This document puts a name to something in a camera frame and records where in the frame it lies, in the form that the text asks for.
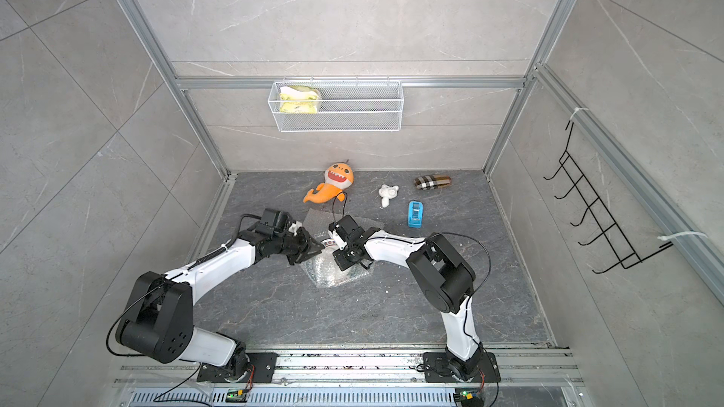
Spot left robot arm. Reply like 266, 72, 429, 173
107, 208, 324, 382

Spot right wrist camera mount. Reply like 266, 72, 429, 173
331, 232, 347, 249

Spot aluminium mounting rail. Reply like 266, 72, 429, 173
102, 344, 593, 406

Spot white dinner plate dark rim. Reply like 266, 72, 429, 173
320, 237, 339, 252

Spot black wire hook rack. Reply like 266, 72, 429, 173
543, 121, 674, 275

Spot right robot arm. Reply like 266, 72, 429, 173
328, 216, 492, 382

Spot blue tape dispenser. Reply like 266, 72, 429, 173
407, 201, 424, 229

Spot white wire wall basket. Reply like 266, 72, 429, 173
268, 80, 405, 133

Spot small white figurine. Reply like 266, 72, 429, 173
378, 184, 399, 208

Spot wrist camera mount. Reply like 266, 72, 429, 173
288, 222, 303, 236
331, 232, 347, 249

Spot clear bubble wrap sheet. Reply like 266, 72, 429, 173
302, 209, 373, 288

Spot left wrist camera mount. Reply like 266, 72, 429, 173
288, 222, 303, 236

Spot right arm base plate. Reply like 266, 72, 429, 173
416, 352, 502, 384

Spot plaid brown pouch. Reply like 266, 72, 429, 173
414, 174, 452, 190

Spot yellow white cloth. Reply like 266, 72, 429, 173
279, 86, 322, 114

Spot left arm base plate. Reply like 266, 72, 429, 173
196, 352, 278, 384

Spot orange shark plush toy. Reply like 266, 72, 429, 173
303, 162, 354, 205

